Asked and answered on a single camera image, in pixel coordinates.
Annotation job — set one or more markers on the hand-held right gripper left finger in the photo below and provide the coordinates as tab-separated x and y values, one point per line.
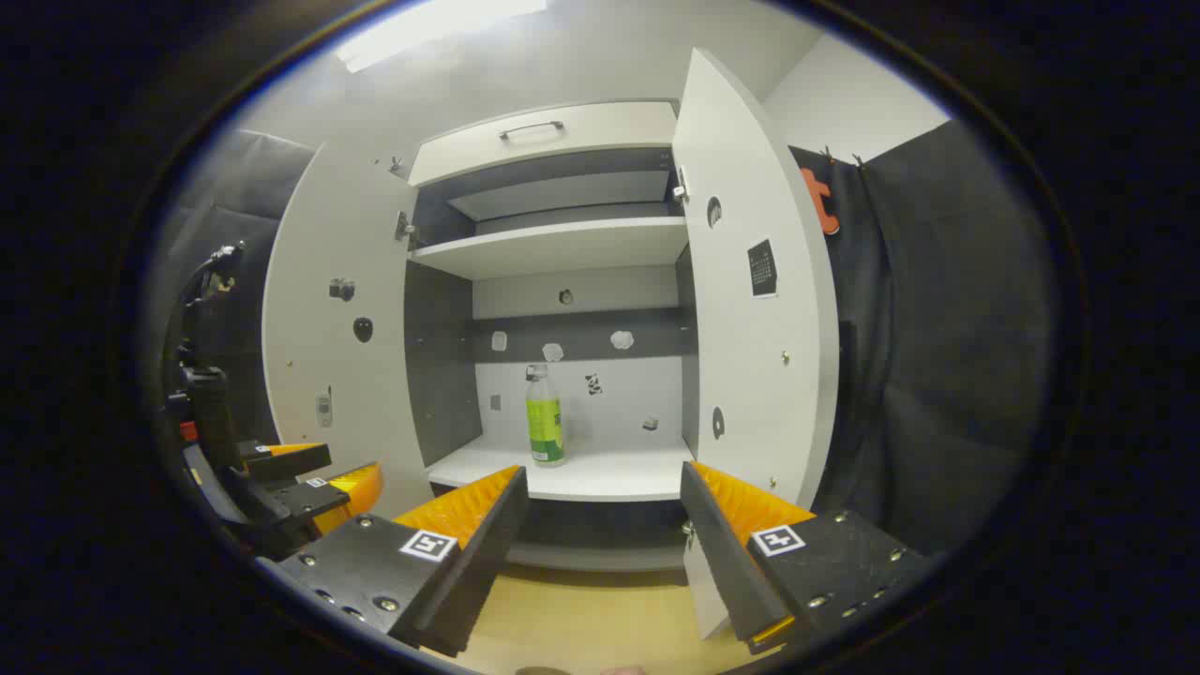
469	572

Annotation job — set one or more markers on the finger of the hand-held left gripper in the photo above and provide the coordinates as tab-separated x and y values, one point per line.
309	499
291	462

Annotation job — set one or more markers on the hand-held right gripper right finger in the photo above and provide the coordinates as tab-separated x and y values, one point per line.
727	562

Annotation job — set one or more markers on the clear bottle green label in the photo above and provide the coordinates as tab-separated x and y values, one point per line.
546	422

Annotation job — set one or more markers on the white cabinet door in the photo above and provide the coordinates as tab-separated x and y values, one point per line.
750	375
328	234

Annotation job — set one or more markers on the metal door hinge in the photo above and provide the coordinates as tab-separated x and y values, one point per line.
680	187
403	230

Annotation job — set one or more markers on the white cabinet shelf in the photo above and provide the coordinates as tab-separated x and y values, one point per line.
553	248

